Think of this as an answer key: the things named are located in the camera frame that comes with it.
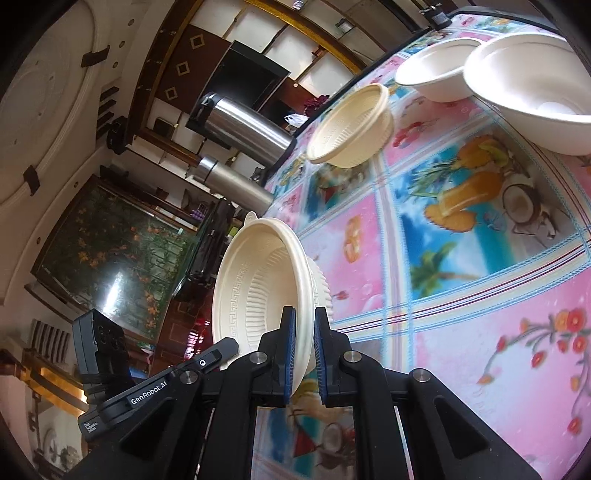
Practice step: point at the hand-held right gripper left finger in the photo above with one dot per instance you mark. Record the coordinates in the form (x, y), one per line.
(290, 355)

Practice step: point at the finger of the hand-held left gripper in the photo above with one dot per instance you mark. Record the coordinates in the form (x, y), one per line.
(214, 354)

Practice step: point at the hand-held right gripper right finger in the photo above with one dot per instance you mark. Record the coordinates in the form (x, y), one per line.
(321, 364)

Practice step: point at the cream ribbed plastic bowl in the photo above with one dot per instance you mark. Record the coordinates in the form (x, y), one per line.
(258, 286)
(346, 124)

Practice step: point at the black glossy tray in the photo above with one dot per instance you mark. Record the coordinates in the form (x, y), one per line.
(207, 249)

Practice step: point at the fruit print tablecloth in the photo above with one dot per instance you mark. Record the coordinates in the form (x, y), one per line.
(461, 300)

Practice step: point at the slim steel thermos flask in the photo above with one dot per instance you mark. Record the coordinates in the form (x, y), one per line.
(235, 184)

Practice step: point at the large steel thermos jug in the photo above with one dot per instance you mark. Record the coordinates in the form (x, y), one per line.
(249, 127)

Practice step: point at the white plastic bag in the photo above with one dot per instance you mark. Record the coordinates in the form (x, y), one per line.
(295, 119)

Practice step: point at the dark purple cloth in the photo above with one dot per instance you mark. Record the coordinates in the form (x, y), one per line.
(316, 101)

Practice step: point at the black flat television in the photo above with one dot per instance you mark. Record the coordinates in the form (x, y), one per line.
(249, 74)

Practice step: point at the small black cylindrical device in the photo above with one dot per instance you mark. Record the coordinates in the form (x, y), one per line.
(438, 16)

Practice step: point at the wooden wall shelf unit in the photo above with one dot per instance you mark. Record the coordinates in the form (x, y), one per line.
(332, 37)

